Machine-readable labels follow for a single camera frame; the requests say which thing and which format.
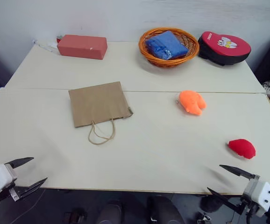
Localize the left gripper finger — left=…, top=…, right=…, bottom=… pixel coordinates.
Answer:
left=4, top=157, right=35, bottom=169
left=14, top=177, right=49, bottom=200

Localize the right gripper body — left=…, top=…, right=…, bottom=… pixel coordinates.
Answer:
left=233, top=174, right=261, bottom=217

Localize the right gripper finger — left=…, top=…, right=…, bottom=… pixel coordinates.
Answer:
left=219, top=164, right=255, bottom=181
left=206, top=187, right=242, bottom=212

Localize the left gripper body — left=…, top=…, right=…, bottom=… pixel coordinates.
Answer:
left=4, top=162, right=21, bottom=202

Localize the red plush toy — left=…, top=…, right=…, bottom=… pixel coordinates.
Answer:
left=227, top=139, right=256, bottom=160

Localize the orange plush toy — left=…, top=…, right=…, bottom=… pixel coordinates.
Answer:
left=177, top=90, right=207, bottom=116

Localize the black chair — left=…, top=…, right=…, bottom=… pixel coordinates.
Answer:
left=255, top=35, right=270, bottom=85

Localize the red and black boxing pad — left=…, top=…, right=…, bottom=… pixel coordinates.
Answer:
left=197, top=31, right=252, bottom=66

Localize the red rectangular box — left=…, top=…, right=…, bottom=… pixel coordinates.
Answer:
left=57, top=34, right=108, bottom=60

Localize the blue plastic packet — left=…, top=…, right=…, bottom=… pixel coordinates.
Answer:
left=145, top=30, right=188, bottom=60

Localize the orange wicker basket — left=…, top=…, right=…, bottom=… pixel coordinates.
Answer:
left=138, top=27, right=200, bottom=68

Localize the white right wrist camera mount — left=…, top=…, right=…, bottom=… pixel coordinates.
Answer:
left=243, top=180, right=270, bottom=218

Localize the brown paper bag with handles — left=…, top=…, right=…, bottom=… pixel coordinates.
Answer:
left=68, top=81, right=134, bottom=145

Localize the white cable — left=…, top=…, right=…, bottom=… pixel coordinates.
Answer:
left=33, top=39, right=59, bottom=53

